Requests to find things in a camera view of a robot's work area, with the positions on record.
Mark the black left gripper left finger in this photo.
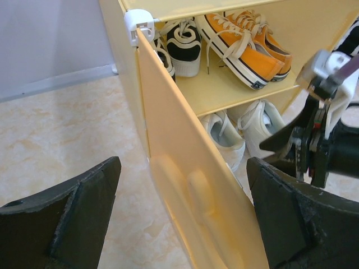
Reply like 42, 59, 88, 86
1, 156, 121, 268

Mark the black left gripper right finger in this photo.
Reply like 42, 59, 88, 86
246, 157, 358, 268

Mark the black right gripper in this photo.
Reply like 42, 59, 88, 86
260, 96, 358, 188

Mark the white sneaker one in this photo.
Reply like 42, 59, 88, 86
199, 110, 245, 172
227, 99, 286, 158

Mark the orange sneaker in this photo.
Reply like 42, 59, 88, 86
195, 13, 284, 90

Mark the orange sneaker one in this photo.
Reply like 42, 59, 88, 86
223, 10, 292, 82

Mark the black white sneaker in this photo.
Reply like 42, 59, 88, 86
152, 38, 176, 81
160, 17, 201, 77

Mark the yellow plastic shoe cabinet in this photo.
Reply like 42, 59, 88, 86
98, 0, 359, 157

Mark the zebra striped cloth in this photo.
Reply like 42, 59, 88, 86
333, 18, 359, 57

